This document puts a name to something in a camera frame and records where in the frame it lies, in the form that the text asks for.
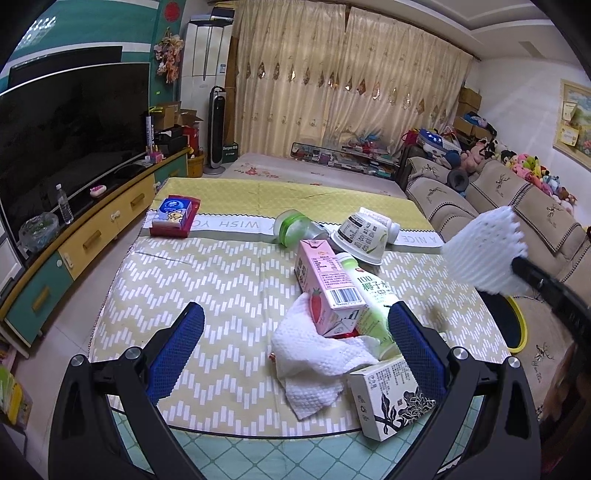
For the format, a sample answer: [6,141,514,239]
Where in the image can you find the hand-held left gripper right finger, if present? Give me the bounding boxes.
[387,300,542,480]

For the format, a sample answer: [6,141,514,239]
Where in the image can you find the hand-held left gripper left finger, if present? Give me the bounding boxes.
[48,302,206,480]

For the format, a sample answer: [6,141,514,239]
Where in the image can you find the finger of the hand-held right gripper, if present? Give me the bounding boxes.
[510,255,561,305]

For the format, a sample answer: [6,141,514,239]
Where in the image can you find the white foam fruit net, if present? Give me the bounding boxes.
[441,206,529,296]

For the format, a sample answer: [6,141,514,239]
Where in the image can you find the white carton black floral print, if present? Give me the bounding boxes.
[347,357,437,441]

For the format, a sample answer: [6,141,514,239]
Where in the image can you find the yellow rimmed trash bin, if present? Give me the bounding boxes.
[480,291,528,355]

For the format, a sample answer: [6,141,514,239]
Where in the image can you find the green label drink bottle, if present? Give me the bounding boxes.
[335,251,402,361]

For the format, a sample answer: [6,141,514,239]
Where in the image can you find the white paper towel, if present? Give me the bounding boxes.
[270,293,391,421]

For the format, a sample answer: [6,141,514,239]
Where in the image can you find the pink strawberry milk carton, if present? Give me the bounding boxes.
[294,239,368,337]

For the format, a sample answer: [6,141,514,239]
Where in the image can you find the small white paper cup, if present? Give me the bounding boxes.
[359,207,402,245]

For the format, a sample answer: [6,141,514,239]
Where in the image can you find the large white paper cup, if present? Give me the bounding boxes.
[331,212,393,265]

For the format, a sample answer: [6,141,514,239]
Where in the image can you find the clear cup with green band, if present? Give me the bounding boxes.
[274,209,331,250]

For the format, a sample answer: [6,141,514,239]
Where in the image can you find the green zigzag tablecloth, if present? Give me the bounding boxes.
[88,176,513,437]

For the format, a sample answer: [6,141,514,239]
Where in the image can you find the beige sofa with deer print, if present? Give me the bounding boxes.
[399,154,591,393]

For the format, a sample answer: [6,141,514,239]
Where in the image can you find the row of plush toys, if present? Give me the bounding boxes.
[457,138,578,208]

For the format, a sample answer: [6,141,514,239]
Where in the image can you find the teal checked table cover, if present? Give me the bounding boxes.
[108,406,481,480]

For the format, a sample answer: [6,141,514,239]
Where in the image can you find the red tissue box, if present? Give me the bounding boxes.
[148,194,201,237]

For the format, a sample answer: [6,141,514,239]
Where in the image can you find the blue tissue pack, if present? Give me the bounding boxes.
[152,198,194,229]

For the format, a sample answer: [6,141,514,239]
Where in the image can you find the green and yellow tv cabinet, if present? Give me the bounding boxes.
[0,147,192,349]

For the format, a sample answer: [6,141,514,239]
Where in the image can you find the blue star print bag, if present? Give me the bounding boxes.
[416,128,462,155]

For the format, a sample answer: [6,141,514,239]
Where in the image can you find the colourful books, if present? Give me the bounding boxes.
[0,364,33,425]

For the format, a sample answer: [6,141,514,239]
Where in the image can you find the stack of cardboard boxes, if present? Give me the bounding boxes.
[452,85,483,139]

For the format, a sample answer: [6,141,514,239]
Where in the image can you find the glass bowl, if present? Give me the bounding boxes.
[17,212,60,254]

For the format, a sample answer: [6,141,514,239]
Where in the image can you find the clear water bottle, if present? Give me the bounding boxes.
[55,184,75,225]

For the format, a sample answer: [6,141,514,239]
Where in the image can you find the low glass table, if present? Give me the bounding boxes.
[291,141,402,178]

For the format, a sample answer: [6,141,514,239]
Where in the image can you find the floral mat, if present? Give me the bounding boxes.
[217,151,407,199]

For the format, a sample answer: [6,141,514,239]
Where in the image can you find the black tower fan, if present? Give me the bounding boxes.
[203,85,228,176]

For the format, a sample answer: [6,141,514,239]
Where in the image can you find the brown cardboard box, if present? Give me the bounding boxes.
[152,102,182,132]
[178,110,204,139]

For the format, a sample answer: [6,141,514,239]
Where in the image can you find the beige embroidered curtain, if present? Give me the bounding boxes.
[226,0,352,160]
[323,7,474,158]

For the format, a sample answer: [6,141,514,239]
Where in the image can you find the black flat television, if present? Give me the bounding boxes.
[0,62,152,259]

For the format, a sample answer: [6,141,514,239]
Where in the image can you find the white floor air conditioner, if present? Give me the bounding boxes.
[178,14,235,153]

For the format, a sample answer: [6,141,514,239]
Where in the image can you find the artificial flower bunch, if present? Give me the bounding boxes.
[154,28,185,85]

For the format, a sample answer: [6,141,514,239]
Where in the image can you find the framed wall picture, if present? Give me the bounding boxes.
[551,78,591,169]

